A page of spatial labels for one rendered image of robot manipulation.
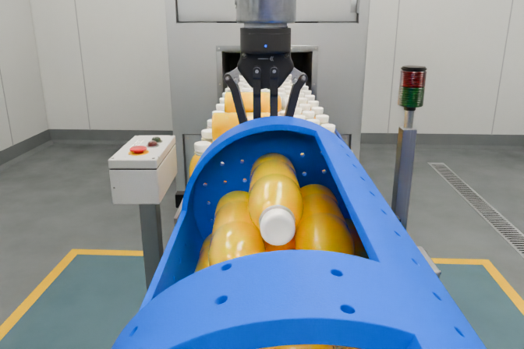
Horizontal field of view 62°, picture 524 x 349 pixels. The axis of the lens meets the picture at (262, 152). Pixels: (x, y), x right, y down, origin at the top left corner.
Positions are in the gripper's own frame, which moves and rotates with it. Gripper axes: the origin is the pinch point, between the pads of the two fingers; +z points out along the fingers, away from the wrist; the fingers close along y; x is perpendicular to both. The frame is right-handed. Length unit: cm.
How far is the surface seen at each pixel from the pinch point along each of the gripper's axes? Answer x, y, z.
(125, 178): -17.6, 28.7, 10.2
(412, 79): -42, -37, -7
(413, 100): -42, -38, -2
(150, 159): -17.9, 23.4, 6.1
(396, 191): -44, -36, 24
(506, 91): -406, -265, 54
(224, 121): -31.5, 9.4, 1.4
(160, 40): -424, 113, 1
